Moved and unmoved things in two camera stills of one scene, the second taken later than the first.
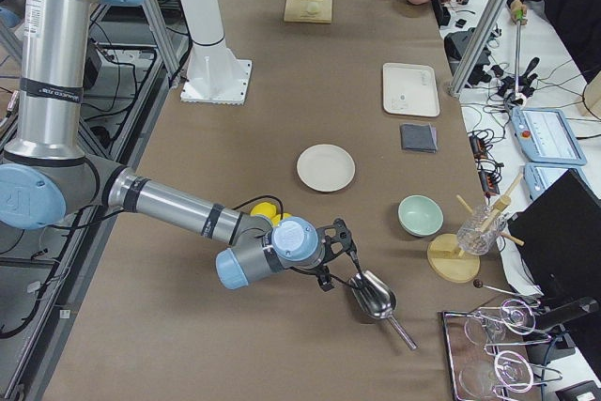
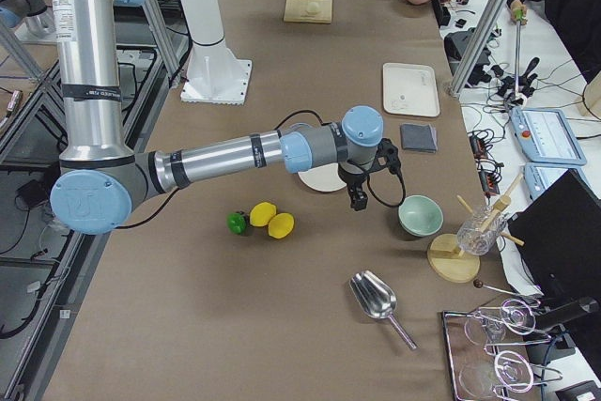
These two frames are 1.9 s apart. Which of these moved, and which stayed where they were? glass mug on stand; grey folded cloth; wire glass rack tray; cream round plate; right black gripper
Moved: right black gripper
Stayed: wire glass rack tray; glass mug on stand; cream round plate; grey folded cloth
